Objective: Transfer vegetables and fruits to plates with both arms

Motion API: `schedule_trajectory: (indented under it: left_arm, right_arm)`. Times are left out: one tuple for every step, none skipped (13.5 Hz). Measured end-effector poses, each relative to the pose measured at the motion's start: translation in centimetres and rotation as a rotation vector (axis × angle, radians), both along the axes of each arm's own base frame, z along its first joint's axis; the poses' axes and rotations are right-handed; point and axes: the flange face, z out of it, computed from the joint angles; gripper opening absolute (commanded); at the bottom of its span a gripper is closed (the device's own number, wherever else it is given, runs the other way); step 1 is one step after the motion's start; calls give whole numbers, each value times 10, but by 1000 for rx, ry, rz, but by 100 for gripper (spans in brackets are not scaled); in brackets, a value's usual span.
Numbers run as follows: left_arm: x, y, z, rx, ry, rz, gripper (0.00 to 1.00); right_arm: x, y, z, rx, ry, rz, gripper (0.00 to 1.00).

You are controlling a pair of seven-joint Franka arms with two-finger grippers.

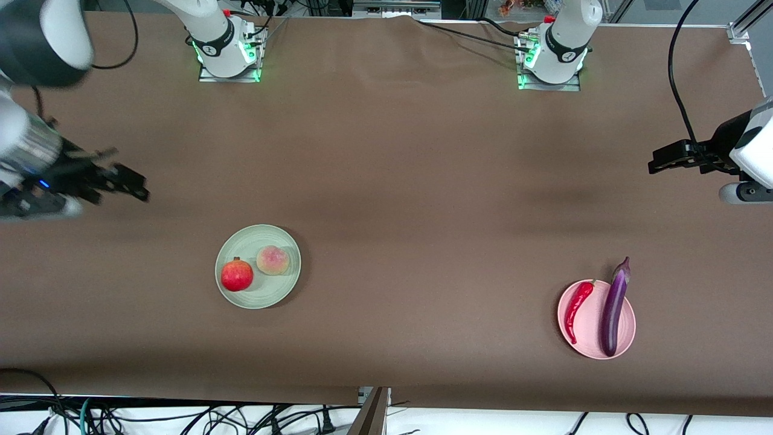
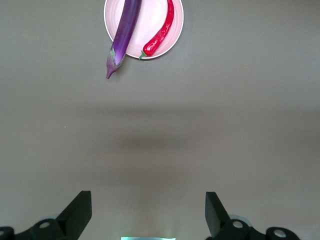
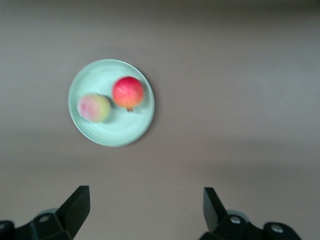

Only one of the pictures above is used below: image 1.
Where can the brown table cover cloth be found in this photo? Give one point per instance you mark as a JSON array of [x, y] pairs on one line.
[[386, 151]]

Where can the grey metal device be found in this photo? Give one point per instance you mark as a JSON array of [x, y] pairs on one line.
[[395, 9]]

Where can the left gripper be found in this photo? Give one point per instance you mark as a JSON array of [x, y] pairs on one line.
[[722, 140]]

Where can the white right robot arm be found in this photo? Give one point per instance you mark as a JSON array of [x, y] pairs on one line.
[[208, 30]]

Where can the grey metal post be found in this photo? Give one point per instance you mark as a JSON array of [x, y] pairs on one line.
[[374, 417]]

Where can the black power plug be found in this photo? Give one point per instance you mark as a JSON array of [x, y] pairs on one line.
[[327, 426]]

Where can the red chili pepper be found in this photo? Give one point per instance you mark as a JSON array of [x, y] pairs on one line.
[[581, 299]]

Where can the aluminium frame profile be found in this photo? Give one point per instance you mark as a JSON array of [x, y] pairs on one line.
[[740, 30]]

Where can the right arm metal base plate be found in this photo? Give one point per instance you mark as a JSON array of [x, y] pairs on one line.
[[241, 78]]

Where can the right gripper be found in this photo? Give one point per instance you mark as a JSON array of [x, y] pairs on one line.
[[73, 171]]

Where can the long purple eggplant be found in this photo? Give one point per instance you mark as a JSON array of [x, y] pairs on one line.
[[613, 314]]

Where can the pale pink peach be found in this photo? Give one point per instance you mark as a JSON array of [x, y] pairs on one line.
[[273, 261]]

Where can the pink round plate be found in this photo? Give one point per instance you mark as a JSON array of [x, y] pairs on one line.
[[589, 326]]

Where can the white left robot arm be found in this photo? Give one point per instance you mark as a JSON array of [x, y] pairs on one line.
[[567, 36]]

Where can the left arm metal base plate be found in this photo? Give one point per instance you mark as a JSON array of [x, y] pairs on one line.
[[567, 87]]

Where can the green round plate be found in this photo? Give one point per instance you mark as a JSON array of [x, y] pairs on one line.
[[272, 293]]

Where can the red pomegranate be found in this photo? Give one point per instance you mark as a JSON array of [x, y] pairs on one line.
[[237, 275]]

